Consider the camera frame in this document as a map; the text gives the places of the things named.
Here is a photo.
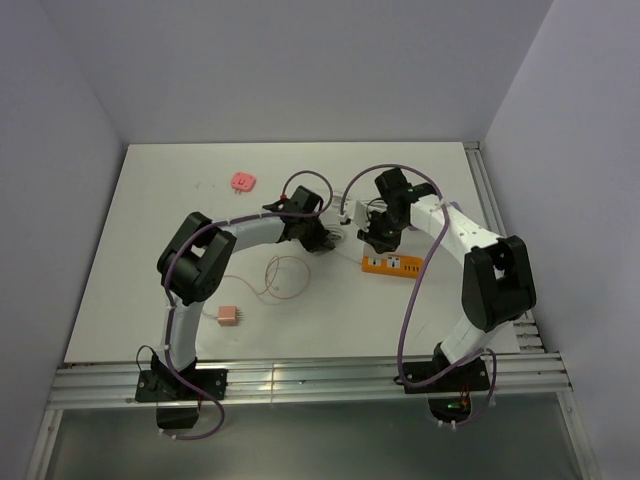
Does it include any white orange strip cable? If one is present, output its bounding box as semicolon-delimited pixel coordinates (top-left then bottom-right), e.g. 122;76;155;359
324;227;366;264

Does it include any aluminium mounting rail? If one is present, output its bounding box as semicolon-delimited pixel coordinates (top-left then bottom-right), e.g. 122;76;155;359
45;348;572;410

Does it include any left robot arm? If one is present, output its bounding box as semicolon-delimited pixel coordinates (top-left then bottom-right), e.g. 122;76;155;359
151;186;334;399

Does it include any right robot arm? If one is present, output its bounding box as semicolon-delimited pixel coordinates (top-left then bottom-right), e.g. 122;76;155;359
358;164;537;390

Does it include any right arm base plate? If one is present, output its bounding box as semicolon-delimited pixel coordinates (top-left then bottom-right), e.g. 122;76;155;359
393;358;491;394

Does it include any pink flat plug adapter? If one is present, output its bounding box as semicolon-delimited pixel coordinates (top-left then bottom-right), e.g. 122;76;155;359
230;172;257;194

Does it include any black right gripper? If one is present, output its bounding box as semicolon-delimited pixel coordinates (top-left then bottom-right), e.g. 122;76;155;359
357;210;408;255

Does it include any pink charger block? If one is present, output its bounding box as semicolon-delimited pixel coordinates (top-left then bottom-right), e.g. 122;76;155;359
216;305;242;327

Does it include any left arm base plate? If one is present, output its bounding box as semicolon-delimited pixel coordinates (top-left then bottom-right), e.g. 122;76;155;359
134;369;228;403

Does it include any orange power strip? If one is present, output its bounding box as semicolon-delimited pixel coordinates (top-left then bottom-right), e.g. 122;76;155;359
361;255;423;279

